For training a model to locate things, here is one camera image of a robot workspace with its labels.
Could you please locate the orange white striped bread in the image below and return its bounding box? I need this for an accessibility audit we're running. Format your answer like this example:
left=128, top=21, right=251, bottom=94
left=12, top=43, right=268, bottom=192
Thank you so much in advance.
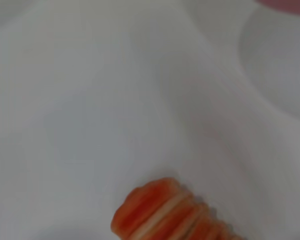
left=110, top=176, right=246, bottom=240

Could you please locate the pink plastic bowl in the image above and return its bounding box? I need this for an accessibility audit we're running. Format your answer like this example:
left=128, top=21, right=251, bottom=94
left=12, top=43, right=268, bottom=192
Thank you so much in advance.
left=254, top=0, right=300, bottom=16

